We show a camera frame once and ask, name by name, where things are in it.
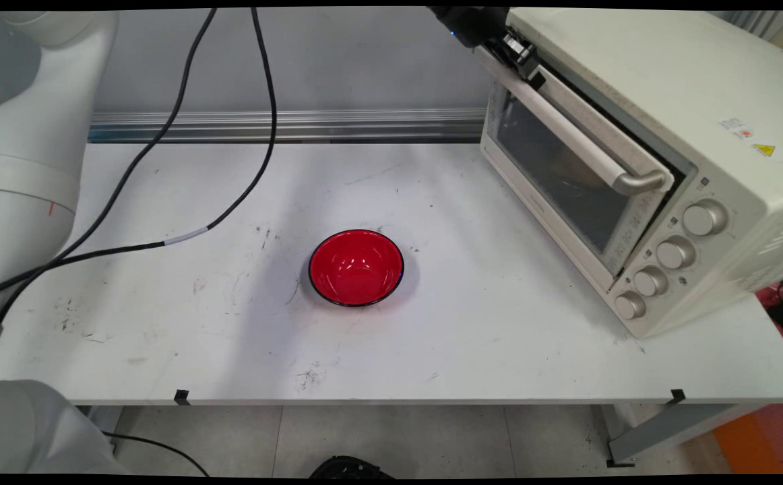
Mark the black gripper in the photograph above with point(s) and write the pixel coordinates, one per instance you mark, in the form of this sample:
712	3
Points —
469	23

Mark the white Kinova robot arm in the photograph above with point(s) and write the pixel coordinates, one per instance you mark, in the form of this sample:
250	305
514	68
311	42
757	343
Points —
27	168

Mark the cream toaster oven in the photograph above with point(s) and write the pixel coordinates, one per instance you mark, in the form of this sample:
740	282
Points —
701	94

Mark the white and red sticker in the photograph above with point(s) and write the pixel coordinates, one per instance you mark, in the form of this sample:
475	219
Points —
736	128

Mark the large silver oven knob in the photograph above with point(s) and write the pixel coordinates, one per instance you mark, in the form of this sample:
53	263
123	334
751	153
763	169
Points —
704	218

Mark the red bowl with black rim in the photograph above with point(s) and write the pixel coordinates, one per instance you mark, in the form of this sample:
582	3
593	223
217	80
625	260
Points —
356	268

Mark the yellow warning sticker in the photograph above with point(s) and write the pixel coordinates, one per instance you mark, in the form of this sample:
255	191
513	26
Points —
765	149

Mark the small silver oven knob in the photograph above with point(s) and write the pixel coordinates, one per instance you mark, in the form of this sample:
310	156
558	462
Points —
629	306

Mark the red object beside table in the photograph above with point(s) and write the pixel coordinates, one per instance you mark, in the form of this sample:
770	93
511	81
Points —
779	316

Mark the black tape strip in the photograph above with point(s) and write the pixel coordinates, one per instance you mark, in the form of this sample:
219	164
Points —
182	397
678	396

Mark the grey table leg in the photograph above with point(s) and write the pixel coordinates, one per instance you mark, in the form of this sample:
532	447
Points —
668	431

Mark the black object on floor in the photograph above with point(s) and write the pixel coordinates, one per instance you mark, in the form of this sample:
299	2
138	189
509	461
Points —
350	467

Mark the orange box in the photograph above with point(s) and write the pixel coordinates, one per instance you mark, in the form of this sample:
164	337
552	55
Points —
759	438

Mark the aluminium rail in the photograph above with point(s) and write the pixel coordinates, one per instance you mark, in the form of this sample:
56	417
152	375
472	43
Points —
331	126

